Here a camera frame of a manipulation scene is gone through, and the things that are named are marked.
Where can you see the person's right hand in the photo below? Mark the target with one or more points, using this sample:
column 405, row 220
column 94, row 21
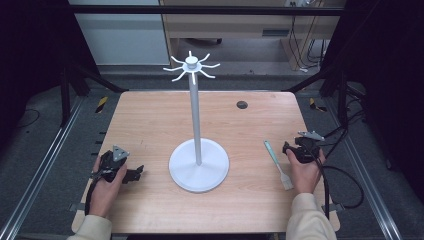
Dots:
column 305, row 175

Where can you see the black curtain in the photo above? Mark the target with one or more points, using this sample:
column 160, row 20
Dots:
column 390, row 66

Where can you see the light wooden background desk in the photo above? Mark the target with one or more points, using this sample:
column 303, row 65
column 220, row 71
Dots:
column 233, row 25

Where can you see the black horizontal frame bar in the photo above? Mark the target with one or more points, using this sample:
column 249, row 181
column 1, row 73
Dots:
column 206, row 10

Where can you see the white hook stand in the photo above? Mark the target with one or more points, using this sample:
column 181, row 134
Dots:
column 197, row 133

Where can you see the person's left hand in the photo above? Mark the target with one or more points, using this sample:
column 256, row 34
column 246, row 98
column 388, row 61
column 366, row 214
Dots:
column 105, row 193

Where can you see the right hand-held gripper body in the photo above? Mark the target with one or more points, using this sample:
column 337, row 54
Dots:
column 307, row 148

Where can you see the dark round table grommet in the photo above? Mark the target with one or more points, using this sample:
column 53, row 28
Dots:
column 242, row 105

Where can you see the black frame post with brace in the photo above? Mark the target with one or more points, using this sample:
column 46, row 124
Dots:
column 65, row 100
column 342, row 100

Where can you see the aluminium floor rail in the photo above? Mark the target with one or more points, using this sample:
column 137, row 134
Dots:
column 40, row 173
column 366, row 176

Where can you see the white cabinet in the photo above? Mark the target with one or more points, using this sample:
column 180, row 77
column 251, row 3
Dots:
column 123, row 36

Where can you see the grey metal table bracket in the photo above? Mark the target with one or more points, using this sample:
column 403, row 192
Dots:
column 333, row 207
column 76, row 207

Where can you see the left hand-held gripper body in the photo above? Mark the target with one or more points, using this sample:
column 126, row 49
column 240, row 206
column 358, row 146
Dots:
column 112, row 164

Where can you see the yellow black tape strip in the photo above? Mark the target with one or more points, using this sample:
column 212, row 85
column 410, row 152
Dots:
column 102, row 104
column 315, row 105

